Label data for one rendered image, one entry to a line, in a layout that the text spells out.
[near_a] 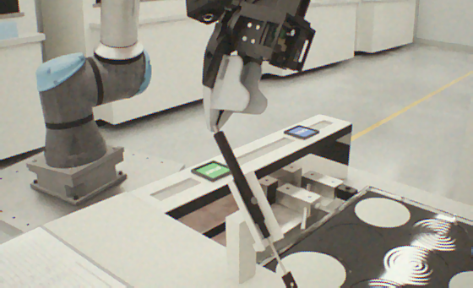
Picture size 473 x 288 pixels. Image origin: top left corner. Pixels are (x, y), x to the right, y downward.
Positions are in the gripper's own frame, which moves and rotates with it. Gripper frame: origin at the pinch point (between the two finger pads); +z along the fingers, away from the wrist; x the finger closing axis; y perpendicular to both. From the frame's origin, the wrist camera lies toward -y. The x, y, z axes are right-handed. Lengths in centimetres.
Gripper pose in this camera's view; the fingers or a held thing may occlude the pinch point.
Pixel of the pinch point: (211, 119)
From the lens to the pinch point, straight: 54.5
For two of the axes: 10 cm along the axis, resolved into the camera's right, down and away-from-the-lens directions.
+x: 5.6, 0.8, 8.2
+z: -3.4, 9.3, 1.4
